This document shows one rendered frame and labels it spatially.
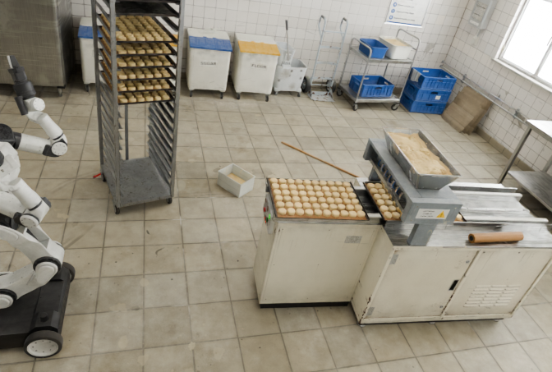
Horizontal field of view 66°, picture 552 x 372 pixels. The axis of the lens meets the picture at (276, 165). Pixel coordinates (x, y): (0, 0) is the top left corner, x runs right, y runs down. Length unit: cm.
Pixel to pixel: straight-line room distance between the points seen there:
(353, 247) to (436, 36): 523
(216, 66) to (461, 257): 389
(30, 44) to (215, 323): 372
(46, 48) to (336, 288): 402
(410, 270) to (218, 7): 444
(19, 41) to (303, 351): 428
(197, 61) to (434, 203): 389
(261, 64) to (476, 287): 383
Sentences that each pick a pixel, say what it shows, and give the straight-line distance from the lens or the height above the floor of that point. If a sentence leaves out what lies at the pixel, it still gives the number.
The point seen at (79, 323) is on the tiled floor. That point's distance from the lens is 314.
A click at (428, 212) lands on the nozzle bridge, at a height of 111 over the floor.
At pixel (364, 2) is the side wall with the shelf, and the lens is 678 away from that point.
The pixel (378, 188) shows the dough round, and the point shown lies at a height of 91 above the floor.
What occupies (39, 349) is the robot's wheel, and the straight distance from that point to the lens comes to 299.
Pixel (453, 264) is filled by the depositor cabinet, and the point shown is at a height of 67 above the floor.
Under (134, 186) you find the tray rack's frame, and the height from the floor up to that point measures 15.
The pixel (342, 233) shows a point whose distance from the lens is 278.
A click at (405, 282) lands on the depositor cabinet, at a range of 304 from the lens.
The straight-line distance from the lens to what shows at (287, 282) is 300.
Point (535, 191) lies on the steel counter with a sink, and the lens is 555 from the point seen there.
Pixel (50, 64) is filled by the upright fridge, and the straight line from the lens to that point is 553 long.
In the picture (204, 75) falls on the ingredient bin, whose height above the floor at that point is 33.
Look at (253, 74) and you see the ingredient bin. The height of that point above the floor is 40.
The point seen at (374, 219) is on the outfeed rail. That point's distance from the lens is 279.
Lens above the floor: 249
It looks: 32 degrees down
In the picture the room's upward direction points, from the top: 12 degrees clockwise
